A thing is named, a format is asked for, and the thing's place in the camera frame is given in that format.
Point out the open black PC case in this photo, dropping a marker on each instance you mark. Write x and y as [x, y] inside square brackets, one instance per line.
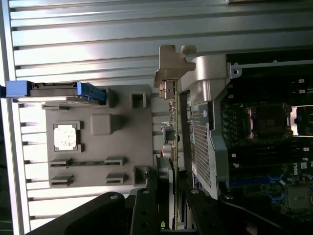
[212, 122]

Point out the blue expansion slot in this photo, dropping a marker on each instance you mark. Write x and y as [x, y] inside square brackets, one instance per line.
[256, 180]

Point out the silver CPU chip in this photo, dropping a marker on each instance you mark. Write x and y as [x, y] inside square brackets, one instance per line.
[64, 137]

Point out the green RAM stick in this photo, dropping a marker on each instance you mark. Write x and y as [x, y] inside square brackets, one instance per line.
[85, 162]

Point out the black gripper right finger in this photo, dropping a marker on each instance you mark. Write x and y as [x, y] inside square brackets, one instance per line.
[200, 210]

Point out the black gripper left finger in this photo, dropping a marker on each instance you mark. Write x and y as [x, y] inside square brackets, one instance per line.
[144, 210]

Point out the metal socket cover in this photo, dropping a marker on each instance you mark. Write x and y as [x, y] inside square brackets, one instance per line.
[304, 122]

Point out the green motherboard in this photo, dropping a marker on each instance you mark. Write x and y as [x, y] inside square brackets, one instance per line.
[269, 193]

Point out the grey plastic parts rack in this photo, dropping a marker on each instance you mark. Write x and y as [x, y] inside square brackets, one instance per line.
[97, 151]

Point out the hard disk in blue carrier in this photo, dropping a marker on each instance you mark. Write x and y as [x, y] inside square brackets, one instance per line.
[53, 89]

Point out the CPU socket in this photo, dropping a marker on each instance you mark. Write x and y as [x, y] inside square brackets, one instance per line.
[269, 124]

